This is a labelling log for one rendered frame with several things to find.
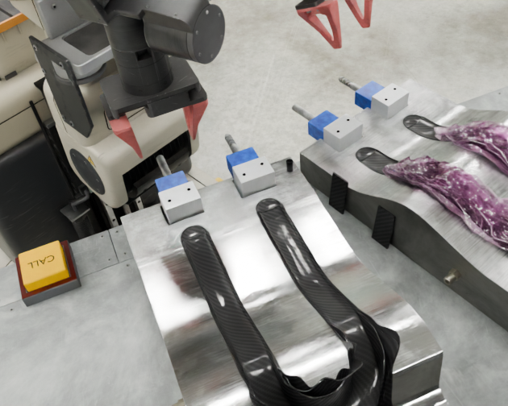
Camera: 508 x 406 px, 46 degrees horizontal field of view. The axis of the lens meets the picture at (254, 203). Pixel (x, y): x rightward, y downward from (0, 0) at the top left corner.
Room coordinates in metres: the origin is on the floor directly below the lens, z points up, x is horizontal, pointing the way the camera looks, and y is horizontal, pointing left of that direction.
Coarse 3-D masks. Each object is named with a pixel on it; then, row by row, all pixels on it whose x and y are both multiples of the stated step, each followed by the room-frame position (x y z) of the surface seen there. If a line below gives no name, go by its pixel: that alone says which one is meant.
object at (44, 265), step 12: (24, 252) 0.56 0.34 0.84; (36, 252) 0.56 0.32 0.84; (48, 252) 0.55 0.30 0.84; (60, 252) 0.55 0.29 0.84; (24, 264) 0.54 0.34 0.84; (36, 264) 0.54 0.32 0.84; (48, 264) 0.53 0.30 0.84; (60, 264) 0.53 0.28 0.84; (24, 276) 0.52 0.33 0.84; (36, 276) 0.51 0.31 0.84; (48, 276) 0.51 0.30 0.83; (60, 276) 0.52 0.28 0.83; (36, 288) 0.51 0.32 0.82
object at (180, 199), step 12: (168, 168) 0.64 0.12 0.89; (156, 180) 0.60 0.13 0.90; (168, 180) 0.60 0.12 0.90; (180, 180) 0.60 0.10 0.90; (168, 192) 0.57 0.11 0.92; (180, 192) 0.56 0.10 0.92; (192, 192) 0.56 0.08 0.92; (168, 204) 0.54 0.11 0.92; (180, 204) 0.54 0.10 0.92; (192, 204) 0.54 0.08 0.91; (168, 216) 0.53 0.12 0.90; (180, 216) 0.54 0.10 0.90; (192, 216) 0.54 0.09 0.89
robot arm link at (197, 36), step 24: (72, 0) 0.52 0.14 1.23; (96, 0) 0.51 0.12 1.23; (120, 0) 0.53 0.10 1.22; (144, 0) 0.52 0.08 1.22; (168, 0) 0.51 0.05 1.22; (192, 0) 0.51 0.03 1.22; (144, 24) 0.52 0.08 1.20; (168, 24) 0.50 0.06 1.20; (192, 24) 0.49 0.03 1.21; (216, 24) 0.52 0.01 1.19; (168, 48) 0.50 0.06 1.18; (192, 48) 0.49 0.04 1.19; (216, 48) 0.51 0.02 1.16
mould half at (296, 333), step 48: (288, 192) 0.56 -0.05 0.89; (144, 240) 0.51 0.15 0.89; (240, 240) 0.49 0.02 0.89; (336, 240) 0.47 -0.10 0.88; (192, 288) 0.43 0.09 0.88; (240, 288) 0.42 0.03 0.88; (288, 288) 0.41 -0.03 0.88; (384, 288) 0.37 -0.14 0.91; (192, 336) 0.36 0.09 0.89; (288, 336) 0.32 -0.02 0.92; (336, 336) 0.31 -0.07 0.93; (432, 336) 0.30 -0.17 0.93; (192, 384) 0.28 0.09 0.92; (240, 384) 0.27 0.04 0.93; (432, 384) 0.27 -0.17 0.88
